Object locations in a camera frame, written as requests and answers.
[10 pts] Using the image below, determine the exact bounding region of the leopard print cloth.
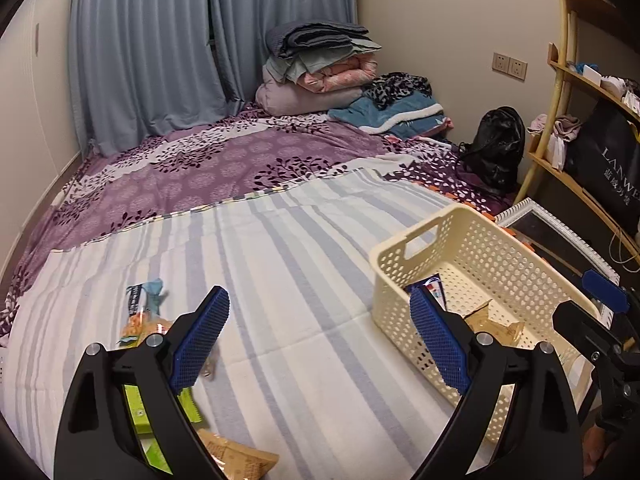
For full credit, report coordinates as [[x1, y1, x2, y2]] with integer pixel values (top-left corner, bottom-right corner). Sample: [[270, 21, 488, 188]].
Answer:
[[362, 72, 433, 111]]

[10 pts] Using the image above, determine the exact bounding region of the black shopping bag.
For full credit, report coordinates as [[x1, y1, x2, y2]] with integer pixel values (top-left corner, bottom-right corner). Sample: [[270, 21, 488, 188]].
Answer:
[[565, 97, 640, 236]]

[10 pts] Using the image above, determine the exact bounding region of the white cable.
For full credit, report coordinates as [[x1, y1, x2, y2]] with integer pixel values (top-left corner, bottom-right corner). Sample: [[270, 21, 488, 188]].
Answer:
[[607, 230, 640, 273]]

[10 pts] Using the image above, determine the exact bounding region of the bamboo shelf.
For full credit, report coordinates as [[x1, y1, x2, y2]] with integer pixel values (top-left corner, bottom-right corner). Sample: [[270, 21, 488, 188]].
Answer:
[[512, 0, 640, 271]]

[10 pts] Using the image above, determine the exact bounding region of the pink cloth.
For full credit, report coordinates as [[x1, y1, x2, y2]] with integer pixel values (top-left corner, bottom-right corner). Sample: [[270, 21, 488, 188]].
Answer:
[[527, 114, 581, 171]]

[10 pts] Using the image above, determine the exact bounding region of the person's right hand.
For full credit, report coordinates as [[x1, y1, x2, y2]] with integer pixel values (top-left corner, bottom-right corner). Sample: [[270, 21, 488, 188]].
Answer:
[[582, 425, 618, 478]]

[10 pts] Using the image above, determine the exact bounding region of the white cloth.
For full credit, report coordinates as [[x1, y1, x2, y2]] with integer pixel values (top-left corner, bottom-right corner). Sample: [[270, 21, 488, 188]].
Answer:
[[600, 75, 640, 111]]

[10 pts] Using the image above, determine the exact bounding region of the pale pink pillow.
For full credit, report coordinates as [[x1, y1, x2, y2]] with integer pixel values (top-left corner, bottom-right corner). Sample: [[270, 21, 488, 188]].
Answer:
[[255, 67, 366, 116]]

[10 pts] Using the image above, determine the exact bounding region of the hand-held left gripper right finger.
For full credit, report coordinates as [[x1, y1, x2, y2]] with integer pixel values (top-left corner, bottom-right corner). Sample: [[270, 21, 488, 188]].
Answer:
[[409, 287, 585, 480]]

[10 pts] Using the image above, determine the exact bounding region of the white framed glass panel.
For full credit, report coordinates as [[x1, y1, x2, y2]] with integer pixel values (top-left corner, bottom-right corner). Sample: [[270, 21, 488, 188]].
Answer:
[[495, 197, 621, 326]]

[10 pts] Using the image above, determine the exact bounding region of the teal fleece blanket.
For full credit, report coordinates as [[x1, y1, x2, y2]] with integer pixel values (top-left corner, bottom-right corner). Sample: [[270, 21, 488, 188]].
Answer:
[[327, 91, 446, 141]]

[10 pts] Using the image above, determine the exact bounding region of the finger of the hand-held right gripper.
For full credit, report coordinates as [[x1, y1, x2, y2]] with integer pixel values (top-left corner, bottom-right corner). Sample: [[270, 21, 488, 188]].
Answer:
[[552, 300, 621, 361], [581, 269, 630, 313]]

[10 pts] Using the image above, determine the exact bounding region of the purple floral bedsheet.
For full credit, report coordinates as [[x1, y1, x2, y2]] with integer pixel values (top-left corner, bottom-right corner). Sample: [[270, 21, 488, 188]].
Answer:
[[0, 102, 516, 351]]

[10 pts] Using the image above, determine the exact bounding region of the cream perforated plastic basket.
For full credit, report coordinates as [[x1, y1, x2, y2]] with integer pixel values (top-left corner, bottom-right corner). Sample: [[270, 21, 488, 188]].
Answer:
[[370, 203, 603, 443]]

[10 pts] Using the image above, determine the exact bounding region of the teal and orange snack packet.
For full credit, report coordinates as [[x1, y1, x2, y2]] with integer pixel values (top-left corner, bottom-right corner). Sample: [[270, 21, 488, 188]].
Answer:
[[117, 277, 173, 348]]

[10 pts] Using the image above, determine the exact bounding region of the light green folded blanket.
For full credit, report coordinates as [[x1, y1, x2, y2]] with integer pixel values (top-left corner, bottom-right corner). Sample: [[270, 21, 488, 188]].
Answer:
[[264, 50, 351, 83]]

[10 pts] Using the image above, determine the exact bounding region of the blue and white snack packet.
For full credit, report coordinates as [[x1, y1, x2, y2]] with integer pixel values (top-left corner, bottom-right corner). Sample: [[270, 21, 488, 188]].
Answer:
[[407, 274, 446, 311]]

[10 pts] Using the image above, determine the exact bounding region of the pink floral folded quilt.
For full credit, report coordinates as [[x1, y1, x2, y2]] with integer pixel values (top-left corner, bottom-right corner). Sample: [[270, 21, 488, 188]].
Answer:
[[295, 55, 378, 93]]

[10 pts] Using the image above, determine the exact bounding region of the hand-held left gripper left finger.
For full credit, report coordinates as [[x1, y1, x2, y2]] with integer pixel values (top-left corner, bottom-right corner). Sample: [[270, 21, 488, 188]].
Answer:
[[52, 285, 231, 480]]

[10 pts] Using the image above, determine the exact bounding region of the dark grey folded blanket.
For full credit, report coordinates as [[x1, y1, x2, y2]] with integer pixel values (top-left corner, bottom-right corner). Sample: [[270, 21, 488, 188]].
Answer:
[[264, 21, 383, 58]]

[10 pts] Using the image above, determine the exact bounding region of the lime green snack packet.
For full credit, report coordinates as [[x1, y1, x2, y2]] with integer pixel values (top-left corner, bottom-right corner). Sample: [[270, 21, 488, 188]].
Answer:
[[122, 382, 201, 476]]

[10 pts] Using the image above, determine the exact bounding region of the black backpack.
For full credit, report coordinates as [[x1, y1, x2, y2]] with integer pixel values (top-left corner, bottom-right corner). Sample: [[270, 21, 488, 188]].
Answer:
[[459, 106, 526, 196]]

